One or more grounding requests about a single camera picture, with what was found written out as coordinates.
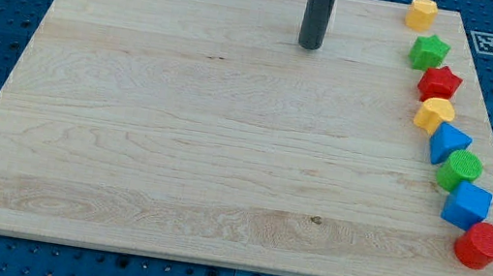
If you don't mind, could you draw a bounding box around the light wooden board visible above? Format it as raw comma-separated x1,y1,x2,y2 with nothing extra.
0,0,493,276

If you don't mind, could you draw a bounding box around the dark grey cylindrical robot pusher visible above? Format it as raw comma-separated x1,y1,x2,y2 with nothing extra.
298,0,336,50

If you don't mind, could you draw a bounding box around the yellow heart block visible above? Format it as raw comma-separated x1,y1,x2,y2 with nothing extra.
413,98,456,137

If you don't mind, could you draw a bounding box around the blue triangle block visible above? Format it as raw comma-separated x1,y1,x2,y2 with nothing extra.
429,122,473,165

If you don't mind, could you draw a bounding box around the green star block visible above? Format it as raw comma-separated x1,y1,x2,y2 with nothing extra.
409,35,451,72

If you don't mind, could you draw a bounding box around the red star block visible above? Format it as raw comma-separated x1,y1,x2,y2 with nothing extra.
417,66,463,101

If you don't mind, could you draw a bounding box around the yellow hexagon block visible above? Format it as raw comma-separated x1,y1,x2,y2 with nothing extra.
404,0,439,32

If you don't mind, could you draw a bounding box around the green cylinder block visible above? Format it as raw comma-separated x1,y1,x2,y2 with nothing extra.
436,149,483,192

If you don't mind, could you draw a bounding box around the blue cube block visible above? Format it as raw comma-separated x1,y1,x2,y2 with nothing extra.
441,180,493,230

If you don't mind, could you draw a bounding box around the white fiducial marker tag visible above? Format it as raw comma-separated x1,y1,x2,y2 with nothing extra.
471,31,493,56

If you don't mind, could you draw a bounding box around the red cylinder block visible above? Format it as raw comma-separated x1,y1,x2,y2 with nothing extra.
453,222,493,270

